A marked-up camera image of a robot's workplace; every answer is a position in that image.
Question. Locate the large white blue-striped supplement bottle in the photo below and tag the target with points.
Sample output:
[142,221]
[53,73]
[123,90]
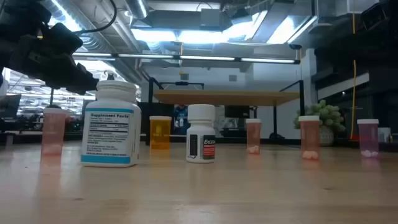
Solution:
[109,137]

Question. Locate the pale pink pill vial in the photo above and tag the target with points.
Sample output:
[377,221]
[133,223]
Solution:
[53,130]

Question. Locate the wooden shelf black metal frame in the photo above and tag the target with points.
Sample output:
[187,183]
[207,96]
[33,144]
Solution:
[224,98]

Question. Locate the green succulent in patterned pot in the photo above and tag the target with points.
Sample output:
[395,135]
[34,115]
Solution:
[331,118]

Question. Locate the person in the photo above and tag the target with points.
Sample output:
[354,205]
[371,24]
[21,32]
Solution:
[181,115]

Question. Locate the silver ventilation duct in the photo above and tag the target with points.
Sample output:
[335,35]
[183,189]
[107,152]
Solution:
[136,7]

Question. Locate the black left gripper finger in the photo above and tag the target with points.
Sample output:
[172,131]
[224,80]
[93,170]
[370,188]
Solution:
[74,90]
[87,81]

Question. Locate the large amber pill vial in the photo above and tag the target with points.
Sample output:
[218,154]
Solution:
[160,133]

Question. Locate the long ceiling light strip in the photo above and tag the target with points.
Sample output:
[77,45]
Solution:
[205,58]

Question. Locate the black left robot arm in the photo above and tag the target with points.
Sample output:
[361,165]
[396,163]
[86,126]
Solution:
[21,15]

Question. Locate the red-pink pill vial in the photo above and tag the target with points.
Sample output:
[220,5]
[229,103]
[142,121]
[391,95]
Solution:
[309,137]
[253,135]

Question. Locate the black monitor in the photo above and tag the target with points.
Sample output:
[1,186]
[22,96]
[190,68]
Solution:
[9,105]
[234,112]

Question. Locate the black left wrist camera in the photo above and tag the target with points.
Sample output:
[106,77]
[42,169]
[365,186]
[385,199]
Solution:
[63,39]

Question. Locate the black ceiling security camera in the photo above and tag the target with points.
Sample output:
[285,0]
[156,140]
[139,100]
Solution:
[295,46]

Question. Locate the purple pill vial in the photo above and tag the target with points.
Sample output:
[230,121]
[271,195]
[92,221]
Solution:
[368,137]

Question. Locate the small white Excedrin bottle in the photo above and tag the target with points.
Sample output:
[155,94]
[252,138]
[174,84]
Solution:
[200,133]

